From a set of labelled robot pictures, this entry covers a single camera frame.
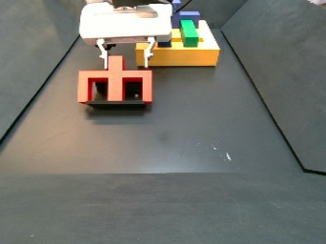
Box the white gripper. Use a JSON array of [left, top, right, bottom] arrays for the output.
[[79, 2, 174, 70]]

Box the red E-shaped block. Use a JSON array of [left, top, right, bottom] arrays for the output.
[[78, 55, 153, 104]]

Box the yellow base board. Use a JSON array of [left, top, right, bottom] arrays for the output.
[[150, 20, 221, 67]]

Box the blue long block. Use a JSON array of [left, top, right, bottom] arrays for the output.
[[158, 41, 173, 48]]

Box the black angled stand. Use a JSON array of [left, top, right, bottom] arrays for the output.
[[87, 81, 148, 110]]

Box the green long block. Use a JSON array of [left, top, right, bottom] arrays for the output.
[[180, 19, 200, 48]]

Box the purple cross block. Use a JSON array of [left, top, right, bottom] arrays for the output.
[[173, 0, 202, 29]]

